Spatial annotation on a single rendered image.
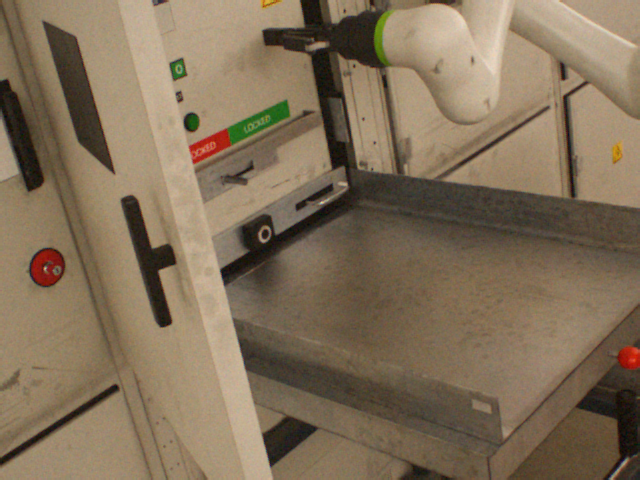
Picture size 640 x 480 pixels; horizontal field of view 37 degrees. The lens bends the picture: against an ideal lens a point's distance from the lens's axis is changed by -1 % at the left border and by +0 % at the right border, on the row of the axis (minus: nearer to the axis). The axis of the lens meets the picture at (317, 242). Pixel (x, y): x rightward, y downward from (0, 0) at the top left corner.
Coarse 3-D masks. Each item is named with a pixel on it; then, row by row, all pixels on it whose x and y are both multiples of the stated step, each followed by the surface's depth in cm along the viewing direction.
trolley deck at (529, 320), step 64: (320, 256) 177; (384, 256) 172; (448, 256) 167; (512, 256) 163; (576, 256) 159; (256, 320) 159; (320, 320) 155; (384, 320) 151; (448, 320) 147; (512, 320) 144; (576, 320) 141; (256, 384) 144; (512, 384) 129; (576, 384) 130; (384, 448) 129; (448, 448) 120; (512, 448) 120
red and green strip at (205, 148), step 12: (276, 108) 181; (288, 108) 184; (252, 120) 177; (264, 120) 179; (276, 120) 182; (216, 132) 171; (228, 132) 173; (240, 132) 175; (252, 132) 178; (192, 144) 168; (204, 144) 170; (216, 144) 172; (228, 144) 174; (192, 156) 168; (204, 156) 170
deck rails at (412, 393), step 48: (384, 192) 193; (432, 192) 184; (480, 192) 176; (528, 192) 169; (576, 240) 163; (624, 240) 159; (240, 336) 147; (288, 336) 139; (336, 384) 136; (384, 384) 128; (432, 384) 122; (480, 432) 120
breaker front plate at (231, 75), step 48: (192, 0) 163; (240, 0) 171; (288, 0) 179; (192, 48) 164; (240, 48) 172; (192, 96) 166; (240, 96) 174; (288, 96) 183; (240, 144) 176; (288, 144) 185; (240, 192) 178; (288, 192) 187
